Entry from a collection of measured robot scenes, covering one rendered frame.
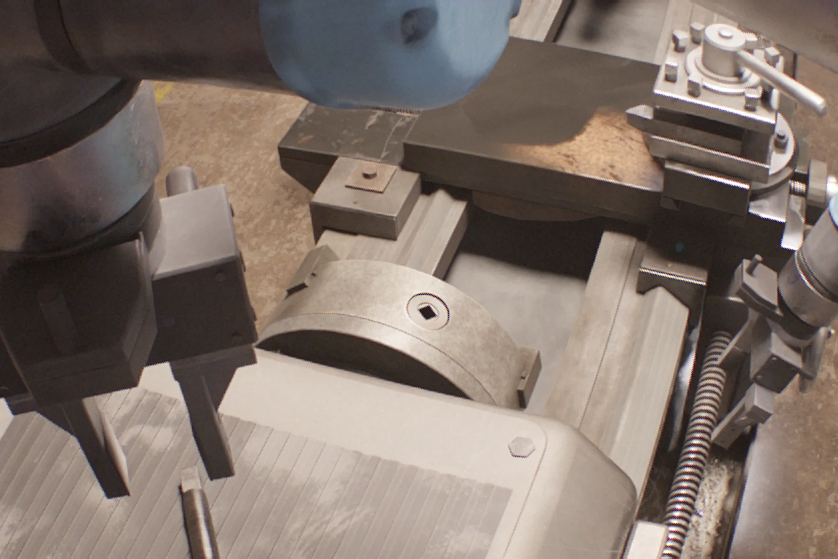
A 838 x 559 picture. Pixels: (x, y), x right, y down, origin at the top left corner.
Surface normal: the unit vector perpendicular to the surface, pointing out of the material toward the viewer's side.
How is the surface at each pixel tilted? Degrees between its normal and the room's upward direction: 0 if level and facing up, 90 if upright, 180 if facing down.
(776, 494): 0
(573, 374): 0
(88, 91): 91
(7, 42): 105
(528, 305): 15
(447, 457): 0
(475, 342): 43
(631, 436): 36
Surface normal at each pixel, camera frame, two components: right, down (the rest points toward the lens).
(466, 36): 0.90, 0.25
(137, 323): 0.99, 0.05
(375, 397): -0.07, -0.71
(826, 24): -0.36, 0.75
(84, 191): 0.51, 0.59
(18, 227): -0.03, 0.70
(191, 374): 0.25, 0.67
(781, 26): -0.38, 0.89
